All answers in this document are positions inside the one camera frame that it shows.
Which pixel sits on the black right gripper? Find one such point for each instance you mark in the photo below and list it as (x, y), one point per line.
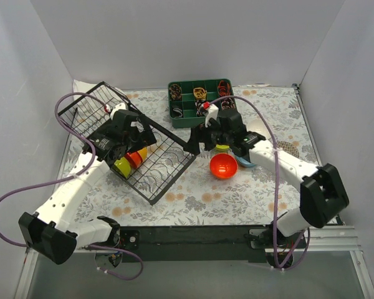
(204, 137)

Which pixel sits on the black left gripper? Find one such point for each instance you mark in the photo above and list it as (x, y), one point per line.
(140, 132)

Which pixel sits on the red orange bowl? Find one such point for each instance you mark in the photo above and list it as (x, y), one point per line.
(134, 159)

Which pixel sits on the blue bowl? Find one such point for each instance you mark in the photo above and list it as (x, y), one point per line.
(244, 163)

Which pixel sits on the brown lattice patterned bowl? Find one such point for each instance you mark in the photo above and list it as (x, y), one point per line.
(289, 148)

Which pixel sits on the yellow orange bowl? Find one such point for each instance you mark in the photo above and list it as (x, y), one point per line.
(143, 153)

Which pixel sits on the white bowl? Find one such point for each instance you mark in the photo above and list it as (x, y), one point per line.
(257, 126)

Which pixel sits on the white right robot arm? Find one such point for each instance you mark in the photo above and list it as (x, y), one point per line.
(322, 193)

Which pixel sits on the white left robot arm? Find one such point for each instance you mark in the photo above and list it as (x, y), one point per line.
(51, 229)

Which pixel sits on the small lime green bowl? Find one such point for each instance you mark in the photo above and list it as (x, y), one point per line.
(123, 167)

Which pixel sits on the grey white item in tray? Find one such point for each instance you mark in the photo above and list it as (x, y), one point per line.
(176, 111)

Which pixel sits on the floral patterned table mat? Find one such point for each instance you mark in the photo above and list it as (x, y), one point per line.
(251, 196)

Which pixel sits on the green compartment tray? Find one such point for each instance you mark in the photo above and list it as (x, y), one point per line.
(187, 102)

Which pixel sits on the white cloth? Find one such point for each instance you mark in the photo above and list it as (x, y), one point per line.
(81, 90)

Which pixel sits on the yellow rolled band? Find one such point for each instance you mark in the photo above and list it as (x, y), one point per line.
(199, 93)

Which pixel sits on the pink floral rolled band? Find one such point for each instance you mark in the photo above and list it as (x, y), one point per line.
(228, 103)

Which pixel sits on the brown spotted rolled band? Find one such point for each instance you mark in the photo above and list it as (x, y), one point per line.
(175, 92)

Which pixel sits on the orange black rolled band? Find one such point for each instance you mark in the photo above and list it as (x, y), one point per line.
(224, 88)

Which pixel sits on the black base bar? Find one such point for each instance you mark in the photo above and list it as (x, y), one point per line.
(251, 243)

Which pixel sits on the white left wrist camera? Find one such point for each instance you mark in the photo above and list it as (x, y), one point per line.
(112, 110)

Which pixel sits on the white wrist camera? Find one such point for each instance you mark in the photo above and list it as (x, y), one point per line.
(112, 110)
(211, 111)

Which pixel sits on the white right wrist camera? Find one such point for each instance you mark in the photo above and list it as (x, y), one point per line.
(211, 111)

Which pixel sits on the black wire dish rack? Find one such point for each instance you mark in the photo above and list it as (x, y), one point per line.
(166, 160)

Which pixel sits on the aluminium frame rail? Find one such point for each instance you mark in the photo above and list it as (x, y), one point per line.
(203, 262)

